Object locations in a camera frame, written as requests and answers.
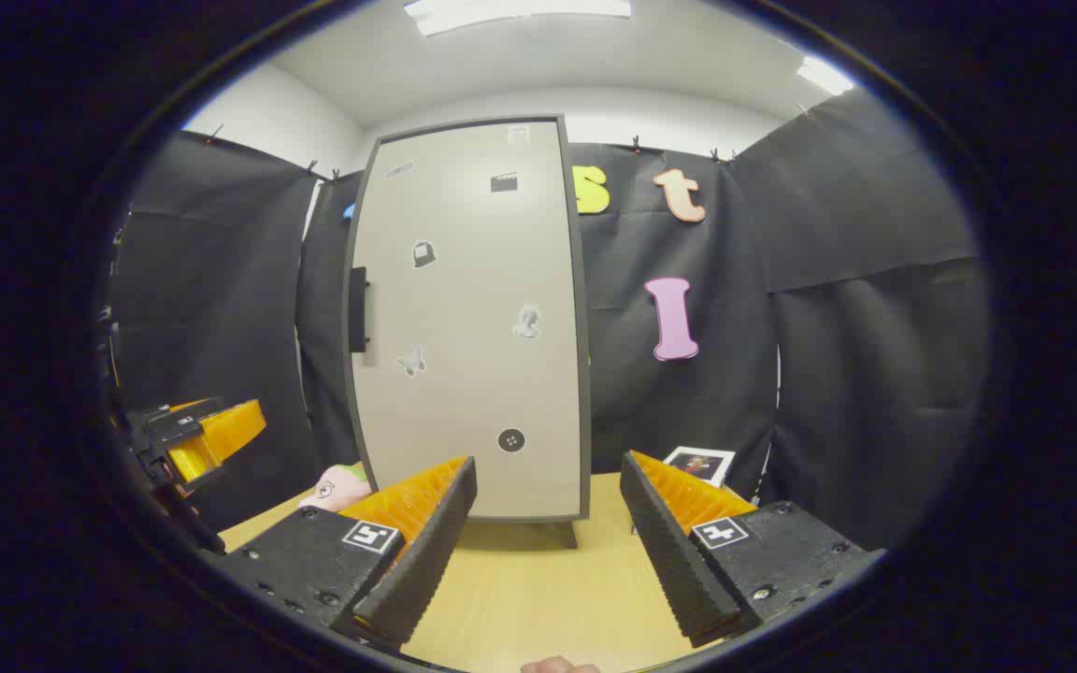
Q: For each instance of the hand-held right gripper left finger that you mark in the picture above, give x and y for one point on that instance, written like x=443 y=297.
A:
x=426 y=561

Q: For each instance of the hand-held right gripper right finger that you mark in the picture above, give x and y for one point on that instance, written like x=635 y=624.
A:
x=669 y=561

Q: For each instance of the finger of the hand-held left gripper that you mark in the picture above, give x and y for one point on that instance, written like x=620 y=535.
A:
x=235 y=430

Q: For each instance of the light grey cabinet door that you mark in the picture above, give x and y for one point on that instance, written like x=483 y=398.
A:
x=473 y=374

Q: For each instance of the white picture cover book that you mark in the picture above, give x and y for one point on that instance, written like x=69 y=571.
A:
x=699 y=465

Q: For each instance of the pink plush toy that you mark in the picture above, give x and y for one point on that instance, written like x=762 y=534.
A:
x=337 y=488

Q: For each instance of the black backdrop cloth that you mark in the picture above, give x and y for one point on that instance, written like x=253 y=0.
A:
x=875 y=374

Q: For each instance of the long ceiling light panel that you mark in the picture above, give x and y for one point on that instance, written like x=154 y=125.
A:
x=520 y=14

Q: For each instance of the small ceiling light panel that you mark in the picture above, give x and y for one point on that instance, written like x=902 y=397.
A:
x=824 y=75

